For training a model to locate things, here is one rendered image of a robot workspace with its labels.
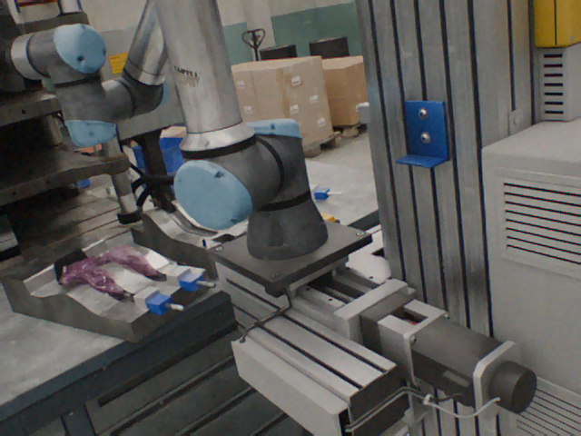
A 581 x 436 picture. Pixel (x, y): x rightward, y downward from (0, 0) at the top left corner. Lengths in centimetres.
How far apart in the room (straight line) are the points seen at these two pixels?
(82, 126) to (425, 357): 65
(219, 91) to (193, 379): 96
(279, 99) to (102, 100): 445
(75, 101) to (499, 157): 66
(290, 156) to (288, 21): 940
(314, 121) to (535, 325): 494
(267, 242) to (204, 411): 79
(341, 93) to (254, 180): 532
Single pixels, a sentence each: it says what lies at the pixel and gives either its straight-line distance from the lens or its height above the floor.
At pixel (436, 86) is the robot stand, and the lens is 86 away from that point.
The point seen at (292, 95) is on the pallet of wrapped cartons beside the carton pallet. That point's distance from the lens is 546.
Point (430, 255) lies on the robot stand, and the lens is 97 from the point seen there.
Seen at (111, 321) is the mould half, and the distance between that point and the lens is 139.
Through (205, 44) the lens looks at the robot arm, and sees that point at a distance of 82.
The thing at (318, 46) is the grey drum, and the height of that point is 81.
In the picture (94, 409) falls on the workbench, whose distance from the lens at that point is 151.
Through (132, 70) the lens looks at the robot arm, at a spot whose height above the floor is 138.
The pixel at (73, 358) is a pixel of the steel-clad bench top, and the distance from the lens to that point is 140.
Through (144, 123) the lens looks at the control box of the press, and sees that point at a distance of 235.
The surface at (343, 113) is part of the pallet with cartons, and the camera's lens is 620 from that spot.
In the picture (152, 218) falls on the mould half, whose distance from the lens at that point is 176.
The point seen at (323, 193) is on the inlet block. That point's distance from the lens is 192.
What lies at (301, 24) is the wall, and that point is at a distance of 1051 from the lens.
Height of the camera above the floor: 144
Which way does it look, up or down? 20 degrees down
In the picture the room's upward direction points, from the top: 11 degrees counter-clockwise
